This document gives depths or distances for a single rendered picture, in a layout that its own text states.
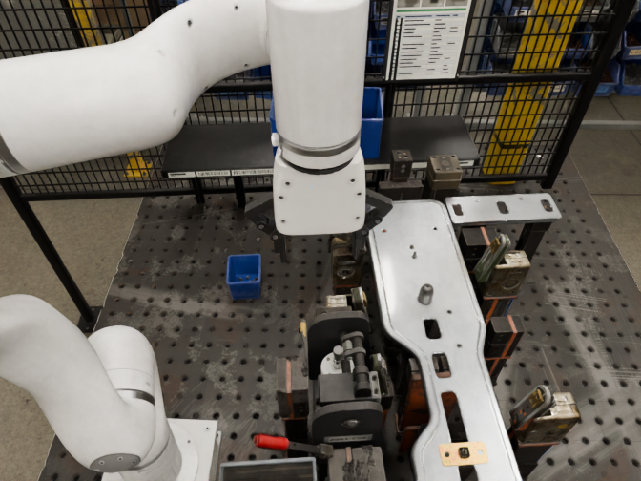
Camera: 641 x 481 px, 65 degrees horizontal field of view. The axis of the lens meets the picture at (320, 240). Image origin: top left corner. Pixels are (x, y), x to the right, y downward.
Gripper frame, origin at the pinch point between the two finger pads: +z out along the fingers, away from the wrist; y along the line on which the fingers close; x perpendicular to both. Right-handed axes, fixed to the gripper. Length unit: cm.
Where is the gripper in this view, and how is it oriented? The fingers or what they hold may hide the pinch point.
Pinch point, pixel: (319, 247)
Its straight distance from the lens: 62.8
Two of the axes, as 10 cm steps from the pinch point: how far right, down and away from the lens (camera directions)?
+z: 0.0, 6.8, 7.4
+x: -0.6, -7.4, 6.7
